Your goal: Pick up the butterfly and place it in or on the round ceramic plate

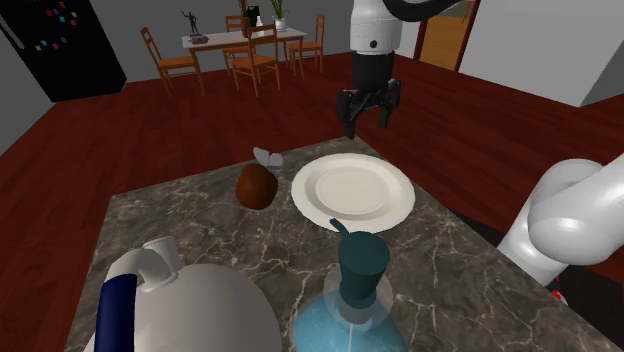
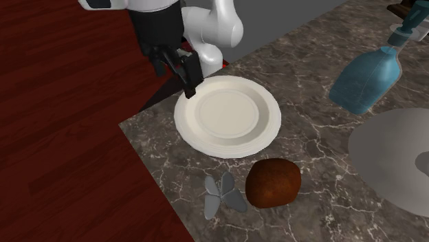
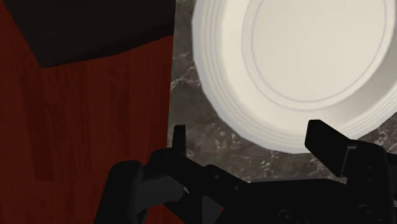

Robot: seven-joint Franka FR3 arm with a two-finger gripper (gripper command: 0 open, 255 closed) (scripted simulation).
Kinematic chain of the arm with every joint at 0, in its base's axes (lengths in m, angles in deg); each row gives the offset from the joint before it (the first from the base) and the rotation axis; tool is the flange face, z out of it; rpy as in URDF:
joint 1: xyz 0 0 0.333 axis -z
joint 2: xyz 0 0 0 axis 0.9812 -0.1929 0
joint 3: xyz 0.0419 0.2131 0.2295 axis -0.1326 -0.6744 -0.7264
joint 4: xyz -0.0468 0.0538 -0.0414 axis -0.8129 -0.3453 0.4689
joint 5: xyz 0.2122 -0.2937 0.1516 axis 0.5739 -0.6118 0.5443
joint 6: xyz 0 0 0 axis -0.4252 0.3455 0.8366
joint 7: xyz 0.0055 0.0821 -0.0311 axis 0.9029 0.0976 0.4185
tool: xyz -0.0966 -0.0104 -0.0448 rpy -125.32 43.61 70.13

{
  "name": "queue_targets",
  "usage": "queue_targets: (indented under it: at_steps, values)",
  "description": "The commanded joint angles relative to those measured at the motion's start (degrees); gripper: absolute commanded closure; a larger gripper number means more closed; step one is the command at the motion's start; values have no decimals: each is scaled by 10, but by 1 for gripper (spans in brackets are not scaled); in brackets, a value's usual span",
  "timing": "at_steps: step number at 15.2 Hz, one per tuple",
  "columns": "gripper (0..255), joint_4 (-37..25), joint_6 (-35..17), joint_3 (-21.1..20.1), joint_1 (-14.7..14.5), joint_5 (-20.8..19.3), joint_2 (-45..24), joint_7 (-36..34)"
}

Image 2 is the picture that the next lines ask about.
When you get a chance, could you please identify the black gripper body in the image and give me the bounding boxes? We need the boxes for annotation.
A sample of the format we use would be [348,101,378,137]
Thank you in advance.
[128,1,185,57]

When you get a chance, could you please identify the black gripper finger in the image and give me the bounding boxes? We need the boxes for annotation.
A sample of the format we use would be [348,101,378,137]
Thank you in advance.
[159,46,205,100]
[148,52,167,78]

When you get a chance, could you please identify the white round plate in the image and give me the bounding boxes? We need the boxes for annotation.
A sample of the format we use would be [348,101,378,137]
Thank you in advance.
[173,75,283,160]

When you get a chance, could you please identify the grey butterfly figure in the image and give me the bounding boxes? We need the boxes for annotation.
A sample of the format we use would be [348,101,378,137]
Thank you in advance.
[203,171,248,221]

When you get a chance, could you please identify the brown round bread loaf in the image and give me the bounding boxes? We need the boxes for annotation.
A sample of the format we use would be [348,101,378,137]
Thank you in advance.
[245,157,302,210]

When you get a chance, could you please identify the blue spray bottle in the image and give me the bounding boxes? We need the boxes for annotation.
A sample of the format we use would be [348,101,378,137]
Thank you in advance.
[328,0,429,116]

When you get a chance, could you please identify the grey round bowl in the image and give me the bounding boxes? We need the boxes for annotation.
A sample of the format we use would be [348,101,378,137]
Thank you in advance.
[347,107,429,219]

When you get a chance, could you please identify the dark brown object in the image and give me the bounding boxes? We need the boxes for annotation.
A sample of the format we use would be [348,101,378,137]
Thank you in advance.
[386,0,414,20]

